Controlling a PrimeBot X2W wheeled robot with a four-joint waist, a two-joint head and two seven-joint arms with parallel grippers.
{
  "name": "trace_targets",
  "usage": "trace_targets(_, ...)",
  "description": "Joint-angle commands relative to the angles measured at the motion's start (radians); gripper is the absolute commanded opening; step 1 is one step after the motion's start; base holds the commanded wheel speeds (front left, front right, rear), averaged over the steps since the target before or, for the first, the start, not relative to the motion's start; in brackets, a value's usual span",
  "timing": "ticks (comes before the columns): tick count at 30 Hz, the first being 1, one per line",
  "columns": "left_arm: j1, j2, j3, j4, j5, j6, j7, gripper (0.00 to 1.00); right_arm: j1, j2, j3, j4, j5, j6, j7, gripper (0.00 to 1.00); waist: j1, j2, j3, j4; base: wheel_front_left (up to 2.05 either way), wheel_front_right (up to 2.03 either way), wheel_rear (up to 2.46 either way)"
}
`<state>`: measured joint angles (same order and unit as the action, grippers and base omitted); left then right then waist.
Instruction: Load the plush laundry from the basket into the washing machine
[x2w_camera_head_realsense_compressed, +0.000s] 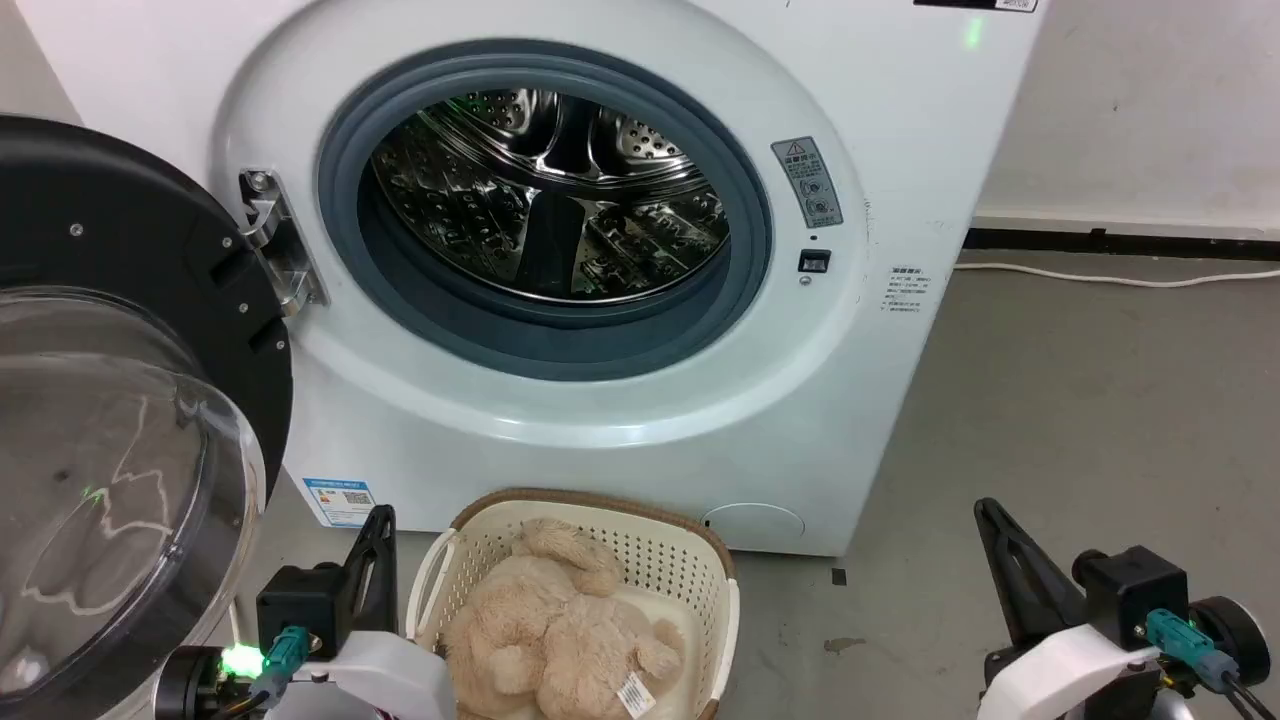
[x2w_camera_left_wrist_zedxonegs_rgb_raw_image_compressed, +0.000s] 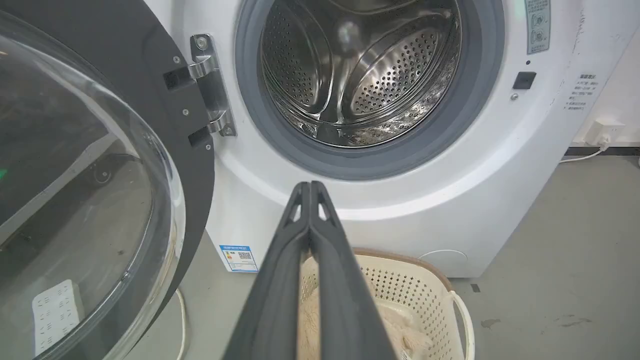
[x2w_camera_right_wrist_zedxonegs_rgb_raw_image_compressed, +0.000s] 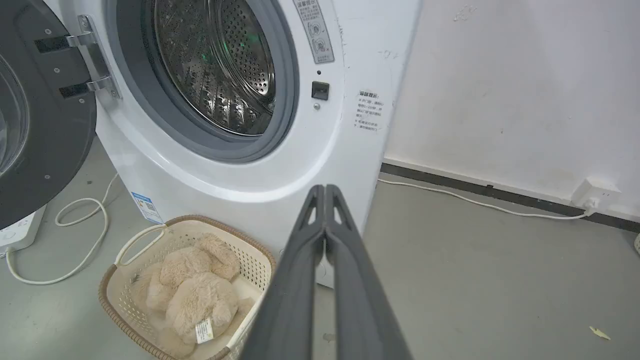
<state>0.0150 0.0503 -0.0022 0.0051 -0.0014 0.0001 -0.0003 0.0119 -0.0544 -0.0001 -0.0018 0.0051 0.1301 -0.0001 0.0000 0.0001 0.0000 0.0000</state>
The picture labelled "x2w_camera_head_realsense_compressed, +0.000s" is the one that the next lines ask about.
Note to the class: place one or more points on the stainless steel washer drum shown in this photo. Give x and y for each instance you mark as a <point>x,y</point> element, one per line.
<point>470,210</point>

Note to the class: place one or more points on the black left wrist motor housing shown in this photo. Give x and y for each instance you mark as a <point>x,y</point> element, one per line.
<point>185,685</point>

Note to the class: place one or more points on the white printed care label tag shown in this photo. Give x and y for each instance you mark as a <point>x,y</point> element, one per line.
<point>636,696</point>

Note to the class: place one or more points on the black right wrist motor housing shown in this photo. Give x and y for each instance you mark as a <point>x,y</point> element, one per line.
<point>1240,635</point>

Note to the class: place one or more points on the blue white energy label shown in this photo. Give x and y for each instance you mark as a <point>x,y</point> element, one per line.
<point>340,502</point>

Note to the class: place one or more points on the teal left camera connector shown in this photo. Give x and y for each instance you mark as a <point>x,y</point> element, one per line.
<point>286,652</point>

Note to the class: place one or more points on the black control panel strip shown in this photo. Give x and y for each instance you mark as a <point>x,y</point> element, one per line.
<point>975,4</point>

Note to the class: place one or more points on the black door latch socket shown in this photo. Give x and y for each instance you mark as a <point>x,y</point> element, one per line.
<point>814,261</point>

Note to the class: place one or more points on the white front-load washing machine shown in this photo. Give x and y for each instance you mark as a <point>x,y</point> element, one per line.
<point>880,120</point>

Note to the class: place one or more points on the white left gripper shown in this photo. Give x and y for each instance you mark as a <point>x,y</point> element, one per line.
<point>390,680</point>

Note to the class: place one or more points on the black wrist motor housing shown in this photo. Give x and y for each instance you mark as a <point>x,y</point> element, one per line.
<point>185,685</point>
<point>1240,635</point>

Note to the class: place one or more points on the chrome door hinge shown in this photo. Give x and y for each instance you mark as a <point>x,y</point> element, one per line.
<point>283,262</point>

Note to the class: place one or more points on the teal right camera connector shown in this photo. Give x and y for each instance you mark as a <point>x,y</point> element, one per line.
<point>1185,640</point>

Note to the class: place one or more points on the black rimmed glass washer door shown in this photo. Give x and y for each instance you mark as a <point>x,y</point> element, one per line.
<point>110,220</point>

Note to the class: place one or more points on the small white text label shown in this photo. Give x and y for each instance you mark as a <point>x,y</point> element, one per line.
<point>905,290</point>

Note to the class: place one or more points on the grey warning sticker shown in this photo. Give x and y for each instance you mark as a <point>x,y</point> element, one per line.
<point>806,182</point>

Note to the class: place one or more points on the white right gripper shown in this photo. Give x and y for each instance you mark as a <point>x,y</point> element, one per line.
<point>1050,675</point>

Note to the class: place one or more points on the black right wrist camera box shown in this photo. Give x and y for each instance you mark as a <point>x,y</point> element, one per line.
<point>1130,585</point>

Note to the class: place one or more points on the round white filter cover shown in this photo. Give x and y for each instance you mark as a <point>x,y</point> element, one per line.
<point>755,525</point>

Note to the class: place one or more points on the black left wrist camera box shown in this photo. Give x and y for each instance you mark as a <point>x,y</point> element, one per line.
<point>300,600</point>

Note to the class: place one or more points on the teal camera connector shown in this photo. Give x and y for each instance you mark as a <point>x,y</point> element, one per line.
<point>1185,640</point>
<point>286,652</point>

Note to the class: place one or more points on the black wall baseboard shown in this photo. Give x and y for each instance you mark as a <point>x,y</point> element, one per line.
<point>1120,243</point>

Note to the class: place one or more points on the beige plush teddy bear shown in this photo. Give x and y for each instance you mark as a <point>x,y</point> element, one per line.
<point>540,630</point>

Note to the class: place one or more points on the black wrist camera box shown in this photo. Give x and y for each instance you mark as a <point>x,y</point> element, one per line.
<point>1130,585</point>
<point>300,600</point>

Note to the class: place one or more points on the cream perforated laundry basket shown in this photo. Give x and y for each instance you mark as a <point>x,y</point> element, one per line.
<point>665,560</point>

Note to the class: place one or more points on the grey rubber door gasket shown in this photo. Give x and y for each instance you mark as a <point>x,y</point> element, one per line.
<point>420,335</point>

